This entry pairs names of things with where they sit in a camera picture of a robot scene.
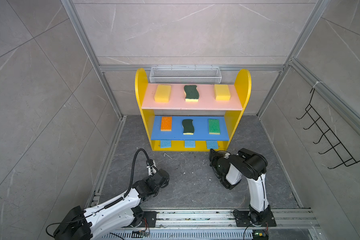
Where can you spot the yellow sponge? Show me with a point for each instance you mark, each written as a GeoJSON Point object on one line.
{"type": "Point", "coordinates": [163, 93]}
{"type": "Point", "coordinates": [222, 92]}

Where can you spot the dark green sponge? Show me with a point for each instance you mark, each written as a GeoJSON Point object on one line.
{"type": "Point", "coordinates": [191, 92]}
{"type": "Point", "coordinates": [188, 127]}

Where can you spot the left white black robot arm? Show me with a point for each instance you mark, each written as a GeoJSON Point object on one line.
{"type": "Point", "coordinates": [121, 211]}

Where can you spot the yellow pink blue shelf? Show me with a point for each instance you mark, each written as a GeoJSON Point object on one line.
{"type": "Point", "coordinates": [192, 117]}

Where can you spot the blue sponge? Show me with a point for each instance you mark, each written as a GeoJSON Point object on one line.
{"type": "Point", "coordinates": [164, 144]}
{"type": "Point", "coordinates": [212, 145]}
{"type": "Point", "coordinates": [190, 144]}

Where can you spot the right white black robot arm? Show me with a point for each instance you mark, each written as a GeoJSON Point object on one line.
{"type": "Point", "coordinates": [230, 169]}

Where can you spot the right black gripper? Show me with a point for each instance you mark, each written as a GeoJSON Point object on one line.
{"type": "Point", "coordinates": [215, 157]}

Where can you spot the white wire mesh basket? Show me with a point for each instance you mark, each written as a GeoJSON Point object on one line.
{"type": "Point", "coordinates": [185, 75]}

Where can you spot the light green sponge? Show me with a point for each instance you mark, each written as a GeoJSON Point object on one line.
{"type": "Point", "coordinates": [214, 126]}

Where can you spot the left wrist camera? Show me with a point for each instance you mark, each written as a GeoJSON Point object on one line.
{"type": "Point", "coordinates": [151, 165]}

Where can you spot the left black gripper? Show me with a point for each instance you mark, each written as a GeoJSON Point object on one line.
{"type": "Point", "coordinates": [148, 179]}

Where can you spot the orange sponge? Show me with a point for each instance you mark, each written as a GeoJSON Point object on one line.
{"type": "Point", "coordinates": [166, 124]}

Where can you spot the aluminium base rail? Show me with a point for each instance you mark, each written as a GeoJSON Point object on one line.
{"type": "Point", "coordinates": [225, 224]}

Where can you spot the black wire hook rack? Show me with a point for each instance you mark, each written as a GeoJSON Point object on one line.
{"type": "Point", "coordinates": [335, 144]}

